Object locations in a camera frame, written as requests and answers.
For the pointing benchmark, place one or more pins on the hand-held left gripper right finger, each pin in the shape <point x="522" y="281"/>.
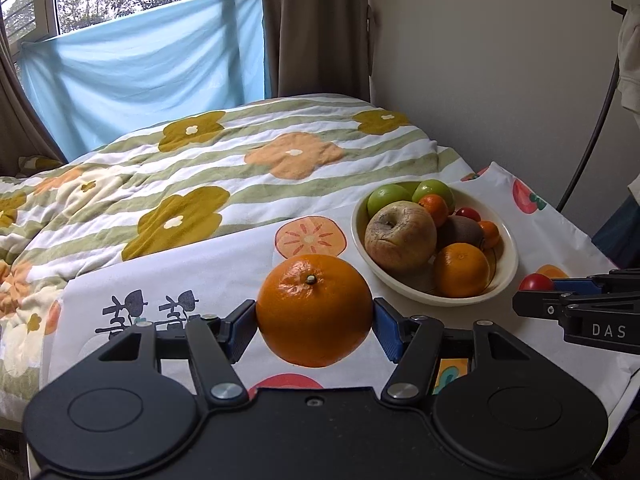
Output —
<point x="385" y="327"/>

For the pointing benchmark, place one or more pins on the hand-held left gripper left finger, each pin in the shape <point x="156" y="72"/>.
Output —
<point x="245" y="325"/>

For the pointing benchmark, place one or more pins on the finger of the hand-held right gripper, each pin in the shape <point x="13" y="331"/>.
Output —
<point x="575" y="286"/>
<point x="537" y="302"/>

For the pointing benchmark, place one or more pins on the red cherry tomato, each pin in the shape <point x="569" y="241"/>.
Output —
<point x="535" y="281"/>
<point x="467" y="213"/>

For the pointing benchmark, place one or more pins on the cream oval bowl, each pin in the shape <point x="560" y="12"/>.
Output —
<point x="380" y="270"/>

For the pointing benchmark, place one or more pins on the large orange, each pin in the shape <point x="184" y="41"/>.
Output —
<point x="315" y="310"/>

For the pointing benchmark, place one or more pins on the tiny mandarin orange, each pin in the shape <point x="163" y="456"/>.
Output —
<point x="490" y="234"/>

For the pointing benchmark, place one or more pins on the medium orange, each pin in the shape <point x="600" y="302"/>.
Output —
<point x="460" y="270"/>

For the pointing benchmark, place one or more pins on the wrinkled yellow apple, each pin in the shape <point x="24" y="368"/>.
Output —
<point x="400" y="237"/>

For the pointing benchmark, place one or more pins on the brown kiwi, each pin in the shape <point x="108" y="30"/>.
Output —
<point x="460" y="231"/>

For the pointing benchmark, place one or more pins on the small mandarin orange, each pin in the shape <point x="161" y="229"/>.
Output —
<point x="435" y="209"/>

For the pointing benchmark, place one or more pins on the white fruit-print tablecloth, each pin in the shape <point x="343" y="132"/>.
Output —
<point x="225" y="270"/>

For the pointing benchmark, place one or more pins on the dark blue cloth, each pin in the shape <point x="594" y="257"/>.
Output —
<point x="620" y="235"/>

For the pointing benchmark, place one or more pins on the green round fruit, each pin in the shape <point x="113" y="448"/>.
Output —
<point x="387" y="197"/>
<point x="434" y="189"/>

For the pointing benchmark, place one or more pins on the floral striped blanket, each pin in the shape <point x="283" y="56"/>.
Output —
<point x="150" y="175"/>

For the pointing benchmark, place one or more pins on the white hanging garment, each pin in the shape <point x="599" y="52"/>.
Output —
<point x="630" y="60"/>

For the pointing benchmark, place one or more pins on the light blue window cloth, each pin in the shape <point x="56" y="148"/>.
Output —
<point x="150" y="75"/>

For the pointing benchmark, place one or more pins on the right brown curtain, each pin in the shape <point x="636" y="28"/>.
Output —
<point x="315" y="25"/>

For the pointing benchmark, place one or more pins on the brown curtain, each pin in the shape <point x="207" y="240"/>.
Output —
<point x="20" y="110"/>
<point x="315" y="25"/>

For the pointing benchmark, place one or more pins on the left brown curtain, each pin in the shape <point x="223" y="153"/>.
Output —
<point x="20" y="110"/>

